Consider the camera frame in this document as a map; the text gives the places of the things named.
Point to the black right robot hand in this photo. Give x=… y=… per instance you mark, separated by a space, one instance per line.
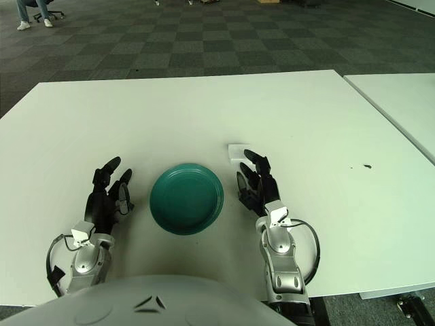
x=268 y=186

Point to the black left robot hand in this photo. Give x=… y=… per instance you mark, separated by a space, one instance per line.
x=100 y=205

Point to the white charger block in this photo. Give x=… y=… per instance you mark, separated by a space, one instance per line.
x=236 y=151

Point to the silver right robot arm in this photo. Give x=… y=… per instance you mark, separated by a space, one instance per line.
x=282 y=251

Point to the teal round plate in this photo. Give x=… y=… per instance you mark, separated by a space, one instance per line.
x=187 y=200

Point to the grey robot torso shell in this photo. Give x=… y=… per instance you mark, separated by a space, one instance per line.
x=136 y=302

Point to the white table with grey edge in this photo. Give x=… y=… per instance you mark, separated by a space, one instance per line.
x=404 y=102

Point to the black table foot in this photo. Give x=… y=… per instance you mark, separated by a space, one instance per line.
x=411 y=304

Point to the cardboard box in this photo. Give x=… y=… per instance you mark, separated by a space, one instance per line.
x=268 y=1

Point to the black office chair base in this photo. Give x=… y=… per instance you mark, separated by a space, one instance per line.
x=54 y=14

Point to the seated person in jeans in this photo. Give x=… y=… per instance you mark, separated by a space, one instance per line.
x=23 y=13

